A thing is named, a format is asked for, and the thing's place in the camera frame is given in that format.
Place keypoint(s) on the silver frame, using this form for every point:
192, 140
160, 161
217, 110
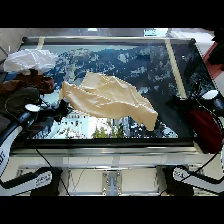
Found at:
111, 183

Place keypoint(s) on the red garment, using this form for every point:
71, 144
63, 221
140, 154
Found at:
206, 128

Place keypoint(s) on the white garment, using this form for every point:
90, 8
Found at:
30, 60

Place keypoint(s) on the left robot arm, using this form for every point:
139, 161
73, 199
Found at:
11, 128

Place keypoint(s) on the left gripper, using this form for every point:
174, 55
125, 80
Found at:
62, 110

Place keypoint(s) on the brown garment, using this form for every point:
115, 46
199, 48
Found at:
33, 83

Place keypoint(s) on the cream shirt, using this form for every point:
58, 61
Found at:
106, 98

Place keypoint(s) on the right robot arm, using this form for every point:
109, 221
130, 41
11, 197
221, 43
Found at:
200, 180

